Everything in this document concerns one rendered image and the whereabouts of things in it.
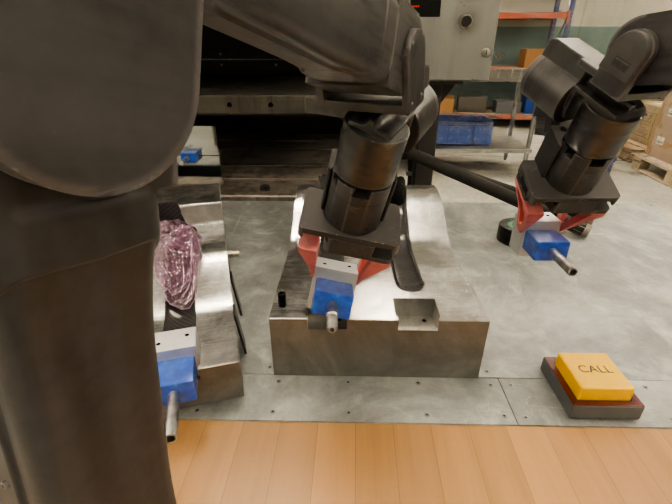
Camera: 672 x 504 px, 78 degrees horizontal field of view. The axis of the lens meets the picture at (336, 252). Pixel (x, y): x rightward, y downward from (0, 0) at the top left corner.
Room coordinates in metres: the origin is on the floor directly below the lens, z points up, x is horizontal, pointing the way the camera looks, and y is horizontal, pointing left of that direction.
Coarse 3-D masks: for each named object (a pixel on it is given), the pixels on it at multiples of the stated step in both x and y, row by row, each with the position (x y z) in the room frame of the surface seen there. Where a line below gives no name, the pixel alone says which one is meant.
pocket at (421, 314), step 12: (396, 300) 0.44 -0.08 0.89; (408, 300) 0.44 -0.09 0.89; (420, 300) 0.44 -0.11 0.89; (432, 300) 0.44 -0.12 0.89; (396, 312) 0.44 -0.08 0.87; (408, 312) 0.44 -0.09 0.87; (420, 312) 0.44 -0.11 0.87; (432, 312) 0.44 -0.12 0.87; (408, 324) 0.42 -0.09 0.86; (420, 324) 0.42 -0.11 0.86; (432, 324) 0.42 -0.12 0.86
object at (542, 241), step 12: (516, 216) 0.55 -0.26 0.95; (552, 216) 0.54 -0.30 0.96; (516, 228) 0.54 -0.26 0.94; (528, 228) 0.52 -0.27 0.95; (540, 228) 0.52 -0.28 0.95; (552, 228) 0.52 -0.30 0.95; (516, 240) 0.53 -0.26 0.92; (528, 240) 0.51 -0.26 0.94; (540, 240) 0.49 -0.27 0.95; (552, 240) 0.49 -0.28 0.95; (564, 240) 0.49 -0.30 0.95; (516, 252) 0.53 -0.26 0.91; (528, 252) 0.50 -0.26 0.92; (540, 252) 0.48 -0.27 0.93; (552, 252) 0.47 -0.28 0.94; (564, 252) 0.48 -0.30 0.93; (564, 264) 0.44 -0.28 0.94
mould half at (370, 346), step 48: (432, 192) 0.71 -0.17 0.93; (432, 240) 0.61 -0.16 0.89; (288, 288) 0.46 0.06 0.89; (384, 288) 0.46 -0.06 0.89; (432, 288) 0.46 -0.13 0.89; (288, 336) 0.40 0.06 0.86; (336, 336) 0.39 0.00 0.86; (384, 336) 0.39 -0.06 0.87; (432, 336) 0.39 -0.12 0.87; (480, 336) 0.39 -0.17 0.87
